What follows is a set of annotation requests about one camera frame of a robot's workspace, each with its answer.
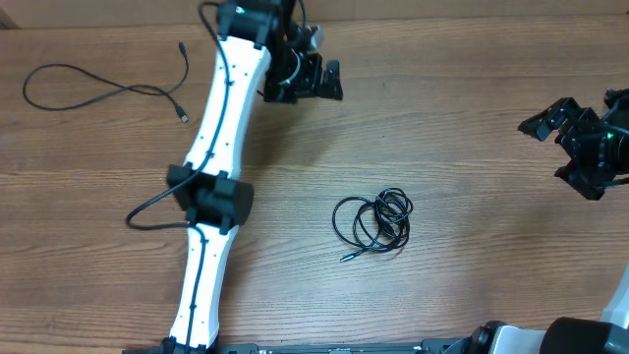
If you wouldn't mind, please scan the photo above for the black USB cable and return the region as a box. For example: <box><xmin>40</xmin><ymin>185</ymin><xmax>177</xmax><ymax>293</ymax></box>
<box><xmin>22</xmin><ymin>41</ymin><xmax>190</xmax><ymax>124</ymax></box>

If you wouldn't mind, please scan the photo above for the thin black barrel-plug cable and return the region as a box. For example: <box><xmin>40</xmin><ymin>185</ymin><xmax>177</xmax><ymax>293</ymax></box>
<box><xmin>331</xmin><ymin>196</ymin><xmax>394</xmax><ymax>264</ymax></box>

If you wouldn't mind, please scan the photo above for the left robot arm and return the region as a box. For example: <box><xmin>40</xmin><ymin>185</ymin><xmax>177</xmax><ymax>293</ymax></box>
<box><xmin>157</xmin><ymin>1</ymin><xmax>343</xmax><ymax>353</ymax></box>

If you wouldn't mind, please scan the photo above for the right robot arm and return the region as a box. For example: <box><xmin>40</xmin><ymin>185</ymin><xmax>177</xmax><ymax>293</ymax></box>
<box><xmin>446</xmin><ymin>88</ymin><xmax>628</xmax><ymax>354</ymax></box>

